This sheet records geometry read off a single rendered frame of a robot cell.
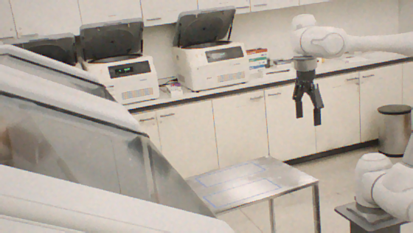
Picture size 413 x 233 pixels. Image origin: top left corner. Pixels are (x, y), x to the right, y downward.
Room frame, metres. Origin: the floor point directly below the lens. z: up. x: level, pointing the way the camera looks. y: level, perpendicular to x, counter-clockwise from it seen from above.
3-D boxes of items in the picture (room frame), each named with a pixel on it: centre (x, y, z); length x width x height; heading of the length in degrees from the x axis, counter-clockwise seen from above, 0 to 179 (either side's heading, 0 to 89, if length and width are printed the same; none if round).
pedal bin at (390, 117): (4.29, -1.82, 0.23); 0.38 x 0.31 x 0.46; 18
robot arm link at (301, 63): (1.81, -0.42, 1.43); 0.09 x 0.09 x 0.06
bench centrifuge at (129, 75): (4.08, 0.71, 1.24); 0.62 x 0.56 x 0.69; 18
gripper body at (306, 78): (1.81, -0.42, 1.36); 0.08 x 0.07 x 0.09; 18
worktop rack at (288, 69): (4.35, -0.72, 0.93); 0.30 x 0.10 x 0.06; 100
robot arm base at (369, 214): (1.92, -0.71, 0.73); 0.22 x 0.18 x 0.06; 18
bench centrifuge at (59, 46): (3.90, 1.26, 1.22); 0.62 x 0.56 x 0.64; 16
